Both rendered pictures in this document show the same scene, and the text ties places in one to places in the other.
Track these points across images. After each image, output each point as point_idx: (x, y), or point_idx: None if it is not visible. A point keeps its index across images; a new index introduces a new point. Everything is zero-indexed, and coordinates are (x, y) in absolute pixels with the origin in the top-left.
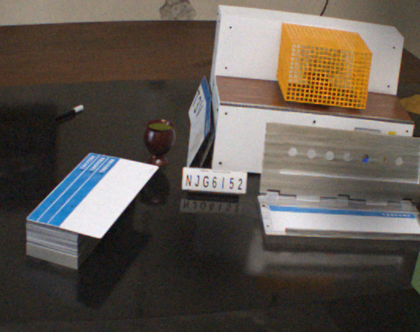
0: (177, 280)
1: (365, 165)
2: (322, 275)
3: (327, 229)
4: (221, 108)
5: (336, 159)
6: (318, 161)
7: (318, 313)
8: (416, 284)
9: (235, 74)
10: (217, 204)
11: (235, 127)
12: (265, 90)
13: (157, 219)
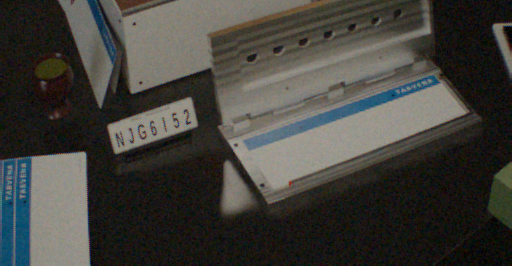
0: None
1: (354, 36)
2: (373, 245)
3: (341, 157)
4: (127, 20)
5: (314, 43)
6: (290, 55)
7: None
8: (497, 212)
9: None
10: (169, 160)
11: (150, 34)
12: None
13: (113, 226)
